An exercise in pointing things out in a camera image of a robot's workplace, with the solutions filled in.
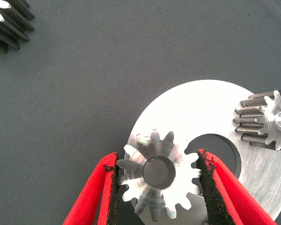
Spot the round metal plate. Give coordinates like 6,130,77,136
124,79,281,225

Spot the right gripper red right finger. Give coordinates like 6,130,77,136
196,149,278,225

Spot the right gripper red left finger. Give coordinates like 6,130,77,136
62,151,120,225

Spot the small steel gear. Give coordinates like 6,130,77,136
233,88,281,152
116,130,203,220

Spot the dark grey table cloth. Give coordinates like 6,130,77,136
0,0,281,225

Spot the large steel gear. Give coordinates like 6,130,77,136
0,0,36,53

